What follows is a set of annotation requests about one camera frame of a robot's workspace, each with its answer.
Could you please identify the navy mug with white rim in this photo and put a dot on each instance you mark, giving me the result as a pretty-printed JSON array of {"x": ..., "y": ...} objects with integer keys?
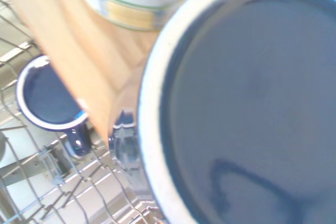
[
  {"x": 47, "y": 95},
  {"x": 249, "y": 90}
]

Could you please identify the open dishwasher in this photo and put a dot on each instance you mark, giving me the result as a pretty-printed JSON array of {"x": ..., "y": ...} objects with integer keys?
[{"x": 23, "y": 203}]

